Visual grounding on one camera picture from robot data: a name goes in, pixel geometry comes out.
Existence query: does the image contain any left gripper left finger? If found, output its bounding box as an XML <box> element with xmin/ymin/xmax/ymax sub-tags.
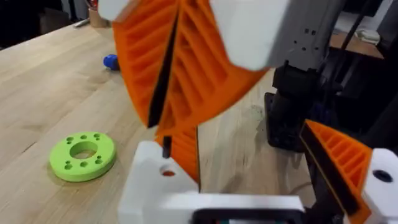
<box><xmin>118</xmin><ymin>126</ymin><xmax>200</xmax><ymax>224</ymax></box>

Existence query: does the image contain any silver pen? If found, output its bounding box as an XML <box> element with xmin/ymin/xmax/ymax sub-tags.
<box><xmin>73</xmin><ymin>18</ymin><xmax>91</xmax><ymax>29</ymax></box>

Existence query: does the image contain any green disc with holes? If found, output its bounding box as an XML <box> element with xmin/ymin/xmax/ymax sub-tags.
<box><xmin>49</xmin><ymin>131</ymin><xmax>117</xmax><ymax>183</ymax></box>

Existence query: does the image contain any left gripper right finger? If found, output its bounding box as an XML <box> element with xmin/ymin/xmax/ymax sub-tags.
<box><xmin>299</xmin><ymin>119</ymin><xmax>398</xmax><ymax>224</ymax></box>

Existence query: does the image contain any blue electric screwdriver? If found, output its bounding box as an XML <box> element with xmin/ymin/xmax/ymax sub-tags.
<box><xmin>103</xmin><ymin>54</ymin><xmax>121</xmax><ymax>72</ymax></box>

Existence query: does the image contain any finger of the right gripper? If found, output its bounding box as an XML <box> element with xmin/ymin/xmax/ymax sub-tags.
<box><xmin>97</xmin><ymin>0</ymin><xmax>180</xmax><ymax>129</ymax></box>
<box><xmin>155</xmin><ymin>0</ymin><xmax>290</xmax><ymax>137</ymax></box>

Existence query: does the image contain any black screw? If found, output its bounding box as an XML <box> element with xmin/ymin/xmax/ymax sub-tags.
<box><xmin>162</xmin><ymin>135</ymin><xmax>172</xmax><ymax>159</ymax></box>

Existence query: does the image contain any black cable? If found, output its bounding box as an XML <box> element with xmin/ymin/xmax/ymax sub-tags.
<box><xmin>340</xmin><ymin>0</ymin><xmax>376</xmax><ymax>51</ymax></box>

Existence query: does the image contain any brown pen cup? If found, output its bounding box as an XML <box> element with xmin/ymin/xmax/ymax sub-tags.
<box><xmin>88</xmin><ymin>0</ymin><xmax>112</xmax><ymax>29</ymax></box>

